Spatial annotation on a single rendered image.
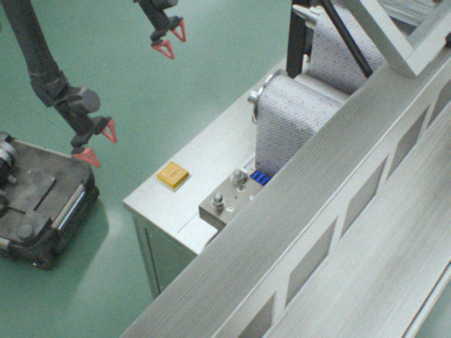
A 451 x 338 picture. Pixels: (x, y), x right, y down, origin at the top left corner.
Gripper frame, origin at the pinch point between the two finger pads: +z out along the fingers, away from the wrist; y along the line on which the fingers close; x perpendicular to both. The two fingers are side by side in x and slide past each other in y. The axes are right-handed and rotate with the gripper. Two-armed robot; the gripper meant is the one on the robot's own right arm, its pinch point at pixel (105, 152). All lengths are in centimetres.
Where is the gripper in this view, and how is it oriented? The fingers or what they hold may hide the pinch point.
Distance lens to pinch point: 162.0
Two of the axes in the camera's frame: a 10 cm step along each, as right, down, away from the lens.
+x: -8.1, 0.9, 5.9
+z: 4.7, 6.9, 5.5
